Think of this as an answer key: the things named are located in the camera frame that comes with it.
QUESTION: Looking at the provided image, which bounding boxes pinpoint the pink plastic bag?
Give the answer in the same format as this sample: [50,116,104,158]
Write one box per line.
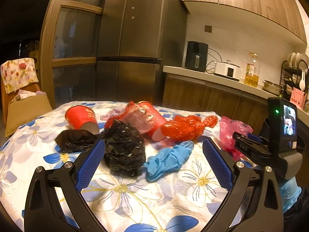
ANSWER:
[219,116,253,161]

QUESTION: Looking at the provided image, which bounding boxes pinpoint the blue disposable glove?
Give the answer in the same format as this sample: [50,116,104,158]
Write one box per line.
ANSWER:
[143,141,194,183]

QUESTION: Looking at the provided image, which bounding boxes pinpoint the black plastic bag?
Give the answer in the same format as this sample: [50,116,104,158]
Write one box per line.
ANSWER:
[54,129,102,154]
[102,120,146,177]

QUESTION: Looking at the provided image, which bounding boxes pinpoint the wooden lower cabinets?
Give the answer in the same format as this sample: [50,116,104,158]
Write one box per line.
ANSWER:
[163,74,268,134]

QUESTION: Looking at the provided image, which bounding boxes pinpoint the steel bowl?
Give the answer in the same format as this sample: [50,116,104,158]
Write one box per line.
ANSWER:
[262,80,283,96]

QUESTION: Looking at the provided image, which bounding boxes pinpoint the cooking oil bottle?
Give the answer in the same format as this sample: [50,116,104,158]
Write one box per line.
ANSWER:
[244,52,260,87]

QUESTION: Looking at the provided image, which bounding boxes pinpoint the pink utensil box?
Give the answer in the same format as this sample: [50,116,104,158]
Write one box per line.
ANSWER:
[290,87,307,109]

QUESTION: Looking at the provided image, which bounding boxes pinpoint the red plastic bag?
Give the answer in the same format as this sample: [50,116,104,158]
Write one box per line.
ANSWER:
[160,115,218,142]

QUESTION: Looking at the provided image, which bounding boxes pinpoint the black dish rack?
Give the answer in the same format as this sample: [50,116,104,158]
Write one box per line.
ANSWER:
[280,52,308,100]

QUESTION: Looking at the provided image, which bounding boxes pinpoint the white slow cooker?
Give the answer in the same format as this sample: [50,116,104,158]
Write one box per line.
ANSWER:
[214,60,241,81]

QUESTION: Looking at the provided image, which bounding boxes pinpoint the white rice spoon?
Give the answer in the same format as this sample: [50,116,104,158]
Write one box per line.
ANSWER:
[299,70,306,92]

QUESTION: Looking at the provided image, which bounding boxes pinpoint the flat black plastic bag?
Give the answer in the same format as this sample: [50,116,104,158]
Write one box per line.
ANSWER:
[54,129,102,154]

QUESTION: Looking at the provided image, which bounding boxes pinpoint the red paper cup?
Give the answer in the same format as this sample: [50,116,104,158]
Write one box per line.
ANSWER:
[137,101,167,141]
[65,105,99,135]

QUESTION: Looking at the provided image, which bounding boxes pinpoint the black air fryer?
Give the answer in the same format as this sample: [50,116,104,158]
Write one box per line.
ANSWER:
[185,41,208,72]

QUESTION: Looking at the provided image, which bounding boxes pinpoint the cardboard box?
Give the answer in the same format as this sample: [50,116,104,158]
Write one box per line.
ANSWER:
[5,90,52,137]

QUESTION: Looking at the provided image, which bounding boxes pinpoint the pale pink crumpled wrapper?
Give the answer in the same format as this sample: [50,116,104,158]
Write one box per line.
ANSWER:
[100,104,152,134]

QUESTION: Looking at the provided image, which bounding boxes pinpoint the wooden upper cabinet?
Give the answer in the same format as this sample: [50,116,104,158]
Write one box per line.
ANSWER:
[182,0,307,46]

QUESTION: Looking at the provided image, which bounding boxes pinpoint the floral cloth on chair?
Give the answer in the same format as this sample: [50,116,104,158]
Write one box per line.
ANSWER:
[1,58,39,94]

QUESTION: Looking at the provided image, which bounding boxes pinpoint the dark steel refrigerator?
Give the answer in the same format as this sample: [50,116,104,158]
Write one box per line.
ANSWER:
[96,0,187,105]

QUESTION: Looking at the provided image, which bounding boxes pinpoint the wooden glass-panel door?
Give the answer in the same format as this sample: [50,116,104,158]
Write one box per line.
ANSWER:
[39,0,105,108]

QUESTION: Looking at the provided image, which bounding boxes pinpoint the camera with lit screen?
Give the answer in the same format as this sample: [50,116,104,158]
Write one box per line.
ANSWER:
[268,97,297,152]

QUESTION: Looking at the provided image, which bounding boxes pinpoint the dark wall socket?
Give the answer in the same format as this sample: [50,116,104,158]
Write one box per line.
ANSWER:
[204,25,212,33]

